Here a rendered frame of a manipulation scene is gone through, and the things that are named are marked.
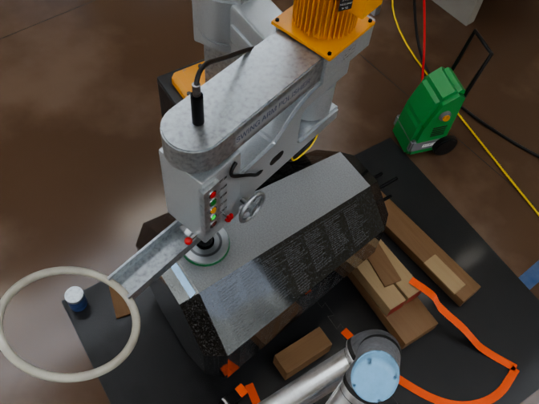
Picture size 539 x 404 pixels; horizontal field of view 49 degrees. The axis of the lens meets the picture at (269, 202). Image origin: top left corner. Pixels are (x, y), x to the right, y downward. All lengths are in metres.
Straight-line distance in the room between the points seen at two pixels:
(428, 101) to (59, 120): 2.46
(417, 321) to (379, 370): 1.95
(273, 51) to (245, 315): 1.19
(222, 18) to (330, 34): 0.71
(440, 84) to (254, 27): 1.63
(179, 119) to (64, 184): 2.11
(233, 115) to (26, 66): 2.94
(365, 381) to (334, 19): 1.24
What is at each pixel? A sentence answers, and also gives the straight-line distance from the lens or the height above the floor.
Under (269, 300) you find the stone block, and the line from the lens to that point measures 2.76.
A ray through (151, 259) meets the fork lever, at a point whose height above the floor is 1.08.
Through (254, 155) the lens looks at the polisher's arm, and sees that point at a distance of 2.27.
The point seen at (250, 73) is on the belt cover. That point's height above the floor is 1.70.
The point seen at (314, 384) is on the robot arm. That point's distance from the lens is 1.80.
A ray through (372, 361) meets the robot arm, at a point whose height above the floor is 1.76.
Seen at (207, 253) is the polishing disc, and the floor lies 0.88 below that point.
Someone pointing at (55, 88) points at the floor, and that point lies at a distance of 4.55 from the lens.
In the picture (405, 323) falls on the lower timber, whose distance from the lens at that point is 3.46.
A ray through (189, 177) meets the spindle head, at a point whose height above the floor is 1.53.
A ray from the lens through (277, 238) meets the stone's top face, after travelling 2.73.
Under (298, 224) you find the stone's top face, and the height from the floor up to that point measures 0.83.
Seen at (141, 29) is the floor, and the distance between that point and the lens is 4.89.
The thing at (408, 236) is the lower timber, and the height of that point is 0.09.
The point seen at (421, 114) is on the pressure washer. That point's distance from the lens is 3.98.
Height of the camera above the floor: 3.20
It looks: 57 degrees down
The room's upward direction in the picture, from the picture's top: 7 degrees clockwise
